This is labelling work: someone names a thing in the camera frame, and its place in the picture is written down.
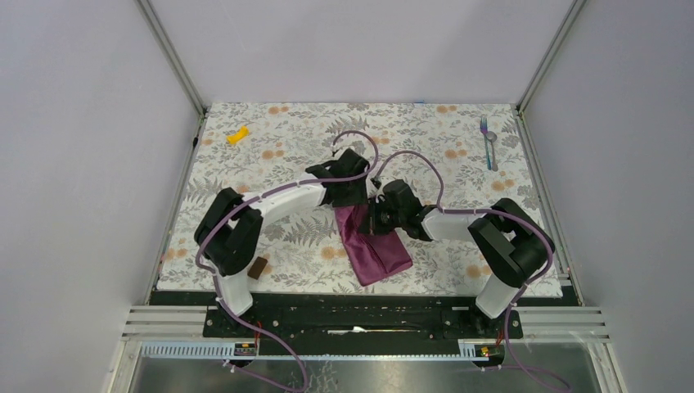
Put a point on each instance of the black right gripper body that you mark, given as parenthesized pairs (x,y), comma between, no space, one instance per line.
(383,219)

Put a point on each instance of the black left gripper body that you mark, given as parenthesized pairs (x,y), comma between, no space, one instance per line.
(356,194)

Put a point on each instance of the purple cloth napkin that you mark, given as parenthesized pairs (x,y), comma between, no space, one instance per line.
(373,257)

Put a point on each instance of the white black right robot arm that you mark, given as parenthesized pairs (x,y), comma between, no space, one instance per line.
(512,244)

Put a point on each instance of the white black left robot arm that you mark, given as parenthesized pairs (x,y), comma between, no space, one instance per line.
(228,234)

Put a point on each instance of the floral patterned table mat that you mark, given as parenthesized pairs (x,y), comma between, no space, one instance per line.
(437,149)

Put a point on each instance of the silver spoon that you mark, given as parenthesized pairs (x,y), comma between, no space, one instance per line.
(491,138)

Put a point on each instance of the brown rectangular block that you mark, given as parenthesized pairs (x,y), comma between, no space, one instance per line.
(257,267)

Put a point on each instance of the iridescent fork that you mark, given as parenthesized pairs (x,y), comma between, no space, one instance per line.
(484,131)

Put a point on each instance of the yellow plastic block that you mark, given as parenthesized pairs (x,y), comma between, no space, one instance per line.
(239,135)

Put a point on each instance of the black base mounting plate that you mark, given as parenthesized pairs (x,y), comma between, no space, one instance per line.
(361,325)

